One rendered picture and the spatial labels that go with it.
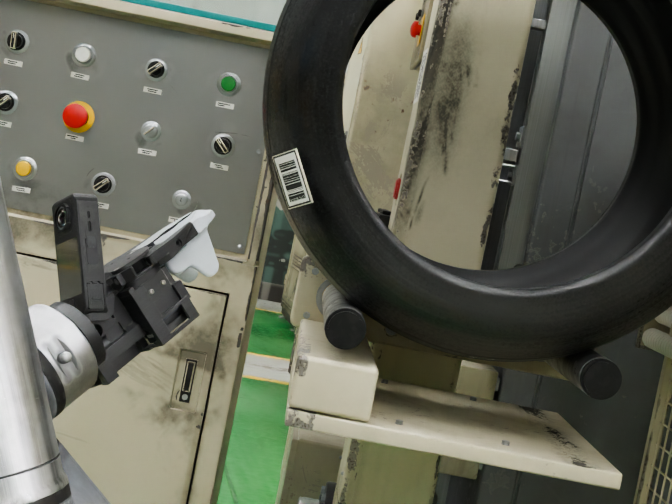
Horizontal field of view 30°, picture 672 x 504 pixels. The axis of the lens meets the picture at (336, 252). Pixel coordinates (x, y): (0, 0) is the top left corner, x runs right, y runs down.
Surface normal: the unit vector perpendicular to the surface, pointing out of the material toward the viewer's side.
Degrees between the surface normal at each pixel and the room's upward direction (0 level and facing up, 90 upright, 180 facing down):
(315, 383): 90
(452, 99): 90
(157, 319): 70
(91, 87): 90
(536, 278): 81
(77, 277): 95
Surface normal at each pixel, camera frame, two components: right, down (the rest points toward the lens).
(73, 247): -0.76, -0.03
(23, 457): 0.58, -0.07
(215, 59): 0.02, 0.06
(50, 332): 0.27, -0.62
